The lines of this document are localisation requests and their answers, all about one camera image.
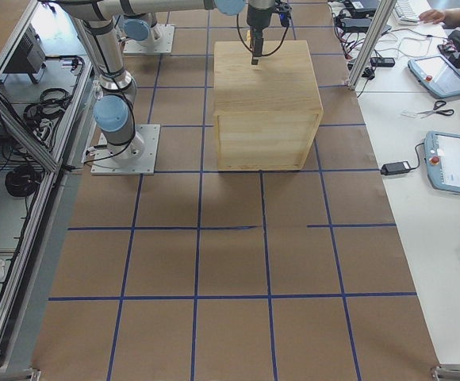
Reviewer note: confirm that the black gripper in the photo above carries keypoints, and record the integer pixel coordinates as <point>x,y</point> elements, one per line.
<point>256,17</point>

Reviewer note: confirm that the silver rear robot arm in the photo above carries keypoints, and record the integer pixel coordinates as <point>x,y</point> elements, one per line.
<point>142,28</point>

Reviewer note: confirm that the silver front robot arm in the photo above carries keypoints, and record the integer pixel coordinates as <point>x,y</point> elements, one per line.
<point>101,38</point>

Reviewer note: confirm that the wooden drawer cabinet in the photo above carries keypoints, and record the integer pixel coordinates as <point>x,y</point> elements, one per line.
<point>265,115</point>

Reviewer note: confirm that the person's hand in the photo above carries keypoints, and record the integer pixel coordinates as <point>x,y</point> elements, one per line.
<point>432,16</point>

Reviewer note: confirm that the black small adapter box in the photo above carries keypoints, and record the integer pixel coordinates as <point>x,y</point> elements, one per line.
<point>382,62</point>

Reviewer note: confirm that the white keyboard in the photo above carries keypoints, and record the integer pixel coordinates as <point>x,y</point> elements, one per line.
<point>404,14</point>

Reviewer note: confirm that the upper teach pendant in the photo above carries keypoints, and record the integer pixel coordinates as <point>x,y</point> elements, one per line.
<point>437,75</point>

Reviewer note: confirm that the teach pendant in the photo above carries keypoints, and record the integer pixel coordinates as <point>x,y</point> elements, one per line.
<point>442,156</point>
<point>437,75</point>

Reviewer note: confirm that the black power adapter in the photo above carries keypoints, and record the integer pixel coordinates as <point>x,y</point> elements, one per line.
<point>395,168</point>

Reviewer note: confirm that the black control box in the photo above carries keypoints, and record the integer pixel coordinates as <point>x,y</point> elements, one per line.
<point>28,58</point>

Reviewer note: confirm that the lower teach pendant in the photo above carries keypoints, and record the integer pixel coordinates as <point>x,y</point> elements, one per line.
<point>442,156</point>

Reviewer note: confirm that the rear grey base plate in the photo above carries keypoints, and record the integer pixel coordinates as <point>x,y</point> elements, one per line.
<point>160,41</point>

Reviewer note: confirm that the grey base plate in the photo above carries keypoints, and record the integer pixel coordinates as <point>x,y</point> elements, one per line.
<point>138,158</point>
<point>160,41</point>

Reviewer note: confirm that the aluminium frame post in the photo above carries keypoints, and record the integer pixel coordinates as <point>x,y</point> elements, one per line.
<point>382,14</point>

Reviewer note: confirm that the black handled scissors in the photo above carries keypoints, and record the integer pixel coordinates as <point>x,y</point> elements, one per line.
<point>437,109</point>

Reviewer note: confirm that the front grey base plate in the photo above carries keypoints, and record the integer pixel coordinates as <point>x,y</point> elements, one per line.
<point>138,158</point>

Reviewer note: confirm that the aluminium frame rail left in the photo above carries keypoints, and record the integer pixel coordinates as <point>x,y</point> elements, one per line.
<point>25,225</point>

